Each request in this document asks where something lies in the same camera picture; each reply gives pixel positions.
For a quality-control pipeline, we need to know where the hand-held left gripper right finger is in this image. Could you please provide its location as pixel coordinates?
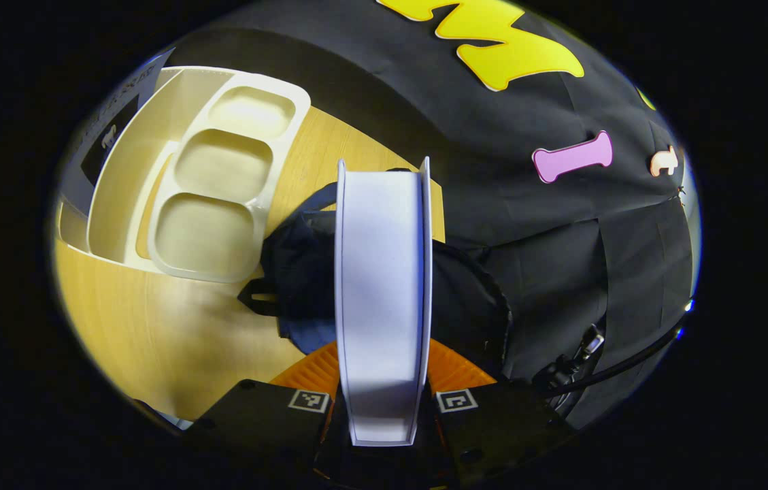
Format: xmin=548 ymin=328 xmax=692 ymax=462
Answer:
xmin=423 ymin=337 xmax=578 ymax=476

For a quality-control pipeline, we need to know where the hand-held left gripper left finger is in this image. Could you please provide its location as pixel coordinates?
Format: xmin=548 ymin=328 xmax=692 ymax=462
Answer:
xmin=186 ymin=339 xmax=344 ymax=474

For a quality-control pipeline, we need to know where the blue schoolbag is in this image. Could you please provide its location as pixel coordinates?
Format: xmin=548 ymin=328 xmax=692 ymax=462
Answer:
xmin=237 ymin=169 xmax=514 ymax=382

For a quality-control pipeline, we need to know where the pale blue cover book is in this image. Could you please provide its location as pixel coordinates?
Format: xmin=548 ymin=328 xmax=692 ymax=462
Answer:
xmin=334 ymin=157 xmax=433 ymax=448
xmin=57 ymin=46 xmax=177 ymax=220

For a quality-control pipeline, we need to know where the white plastic bookshelf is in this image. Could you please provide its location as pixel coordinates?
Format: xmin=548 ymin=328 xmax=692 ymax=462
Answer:
xmin=57 ymin=65 xmax=312 ymax=283

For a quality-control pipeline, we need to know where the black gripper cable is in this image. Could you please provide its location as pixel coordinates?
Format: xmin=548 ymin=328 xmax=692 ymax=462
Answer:
xmin=537 ymin=314 xmax=689 ymax=401

